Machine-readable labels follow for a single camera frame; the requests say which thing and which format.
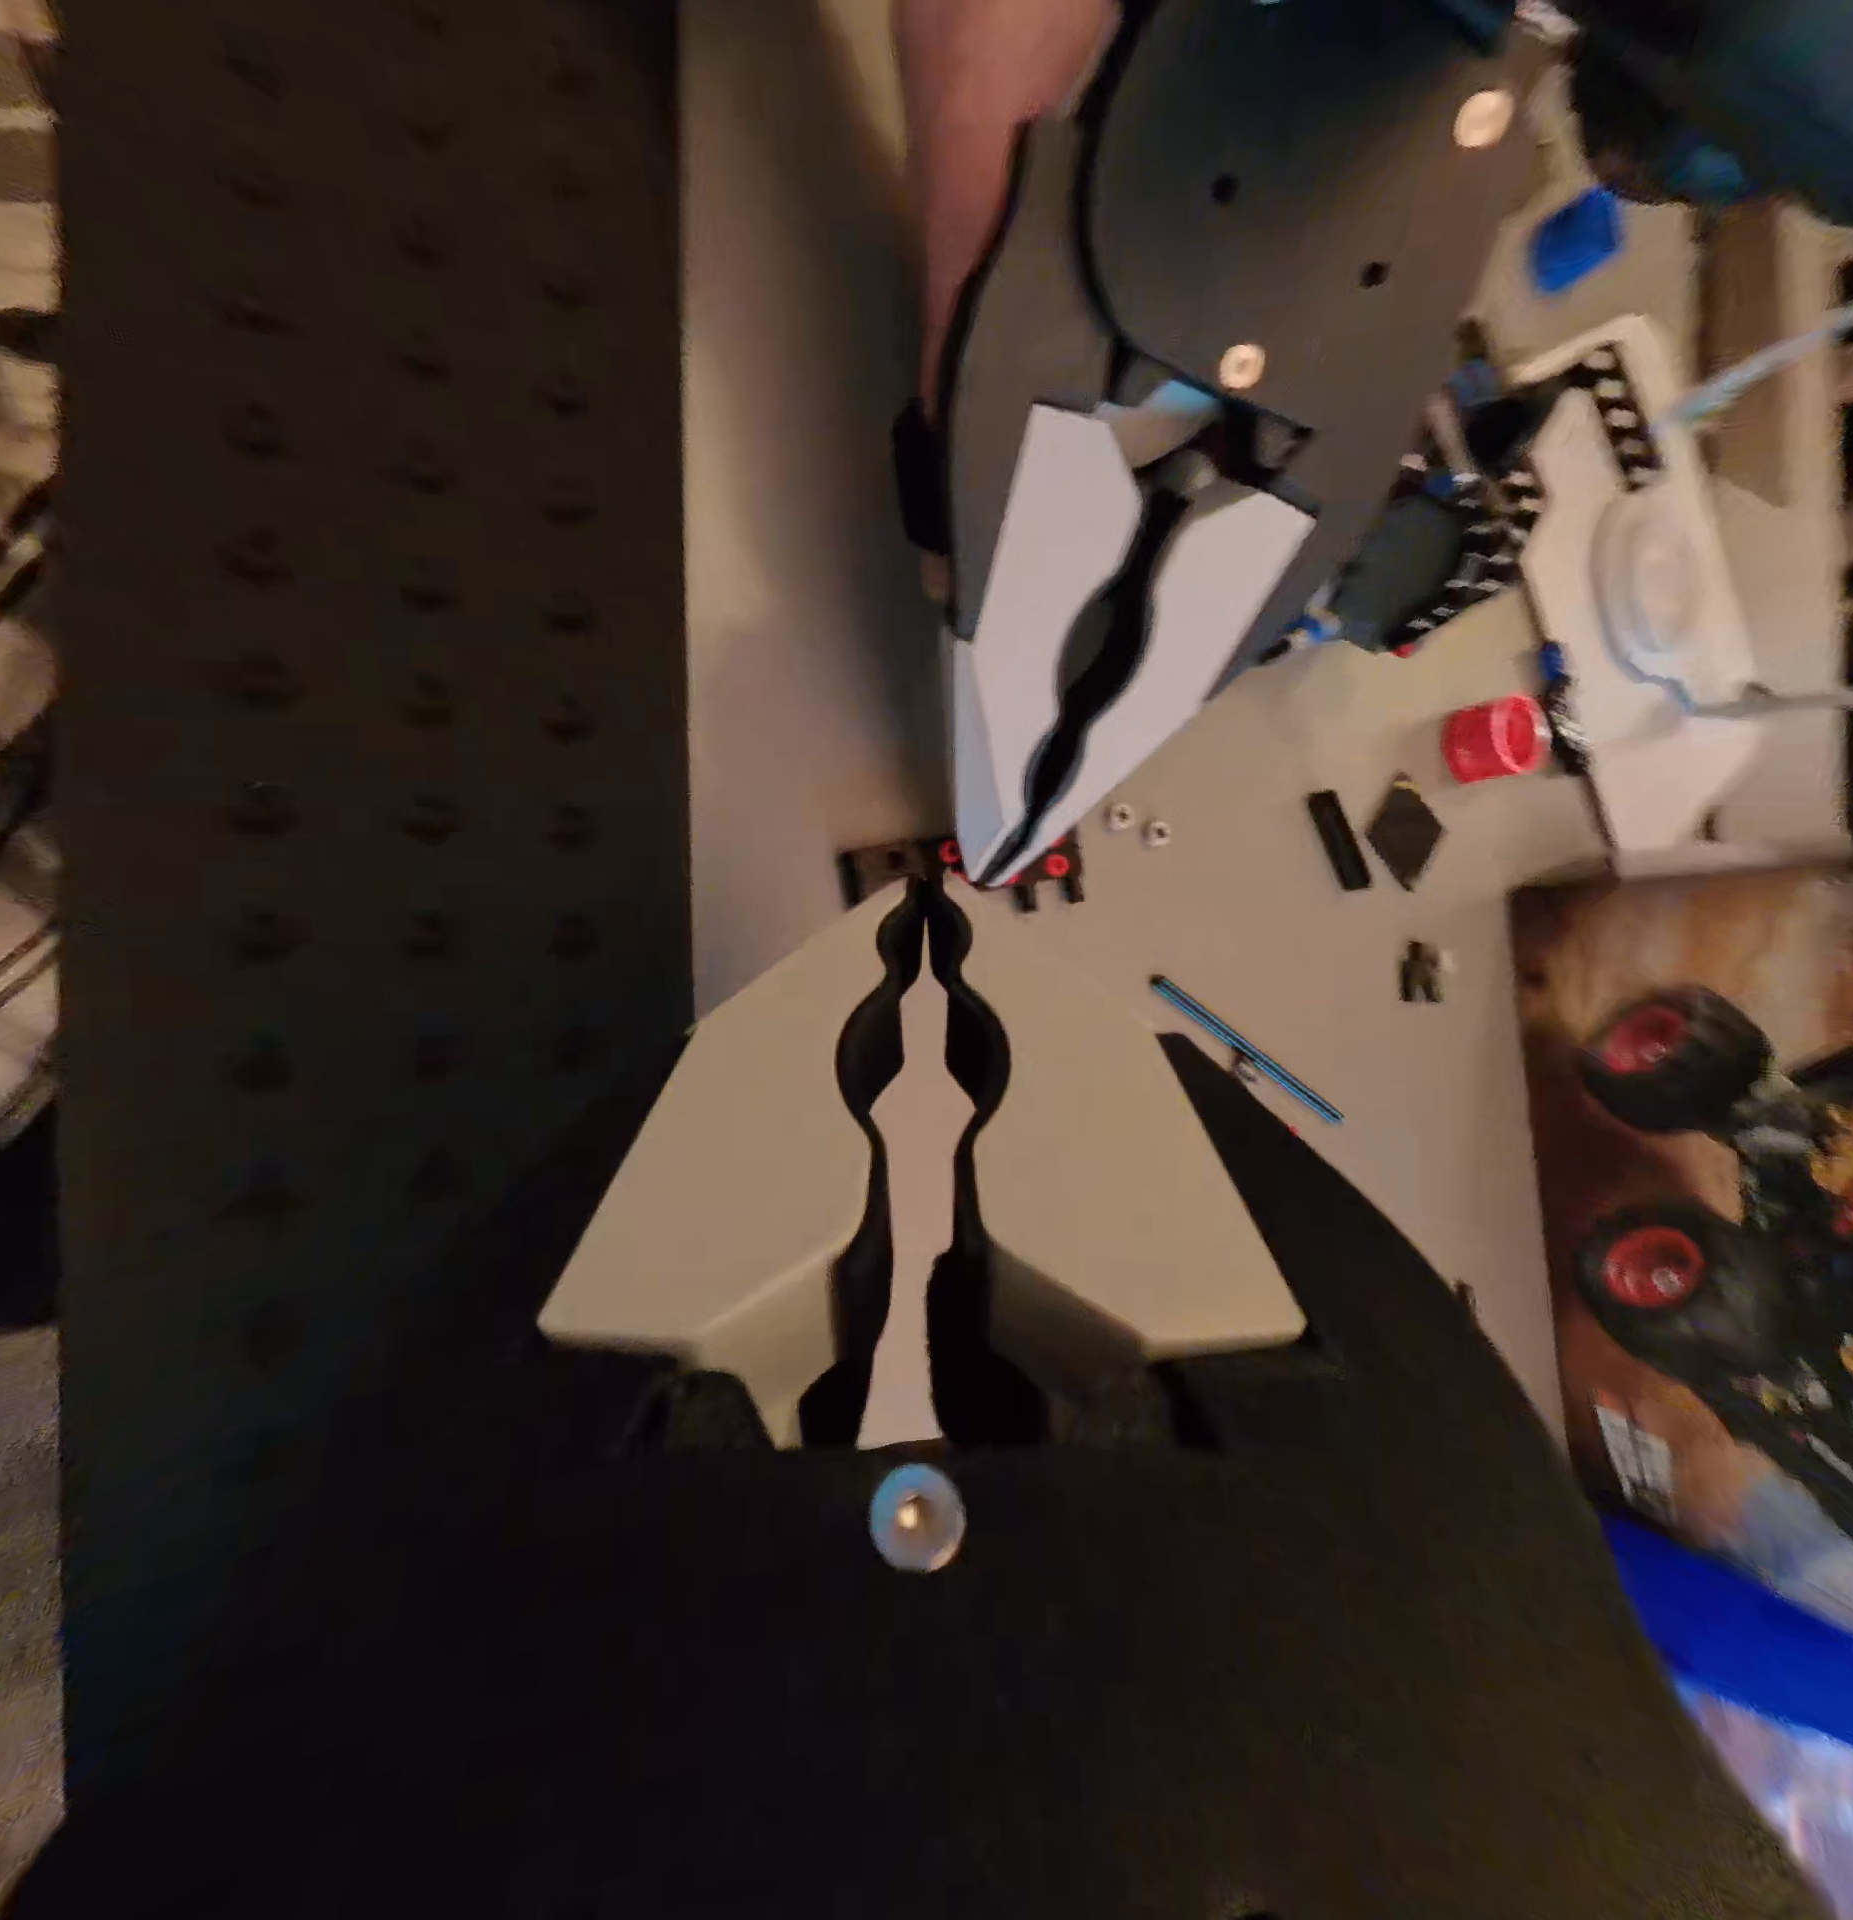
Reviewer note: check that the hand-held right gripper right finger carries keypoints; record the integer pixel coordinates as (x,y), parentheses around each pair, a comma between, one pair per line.
(1136,1201)

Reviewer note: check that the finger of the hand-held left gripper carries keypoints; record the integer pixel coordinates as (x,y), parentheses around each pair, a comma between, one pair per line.
(1226,585)
(1031,570)

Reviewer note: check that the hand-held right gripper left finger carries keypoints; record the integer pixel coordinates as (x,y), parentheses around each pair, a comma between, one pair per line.
(715,1201)

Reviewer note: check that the black blue toy car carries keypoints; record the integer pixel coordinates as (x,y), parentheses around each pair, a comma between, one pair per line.
(1405,542)

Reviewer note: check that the black beam assembly red pins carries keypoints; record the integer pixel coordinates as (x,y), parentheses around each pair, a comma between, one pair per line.
(866,869)

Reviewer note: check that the light grey desk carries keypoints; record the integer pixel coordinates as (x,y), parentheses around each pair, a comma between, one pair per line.
(805,601)

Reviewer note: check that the person's left hand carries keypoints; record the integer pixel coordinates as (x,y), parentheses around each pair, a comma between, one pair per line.
(971,121)

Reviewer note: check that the long black axle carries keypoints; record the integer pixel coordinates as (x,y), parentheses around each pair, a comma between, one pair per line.
(1241,1048)

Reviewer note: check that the black short beam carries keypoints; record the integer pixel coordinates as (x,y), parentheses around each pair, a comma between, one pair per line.
(1340,840)

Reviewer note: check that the black square tile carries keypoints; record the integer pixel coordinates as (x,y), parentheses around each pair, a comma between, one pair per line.
(1405,830)

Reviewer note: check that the red wheel hub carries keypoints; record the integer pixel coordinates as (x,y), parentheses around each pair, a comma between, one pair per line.
(1493,739)

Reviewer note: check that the white oval stand base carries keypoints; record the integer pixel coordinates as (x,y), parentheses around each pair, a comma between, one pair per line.
(1652,580)

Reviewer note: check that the white book stand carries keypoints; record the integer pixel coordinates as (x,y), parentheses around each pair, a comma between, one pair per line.
(1661,779)

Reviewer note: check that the toy set box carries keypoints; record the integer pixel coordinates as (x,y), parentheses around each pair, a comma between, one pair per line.
(1691,1277)

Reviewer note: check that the dark dimpled panel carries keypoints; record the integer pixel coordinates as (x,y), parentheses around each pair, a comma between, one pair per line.
(340,601)

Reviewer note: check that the blue storage bin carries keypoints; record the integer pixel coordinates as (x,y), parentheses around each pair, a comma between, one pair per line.
(1737,1636)

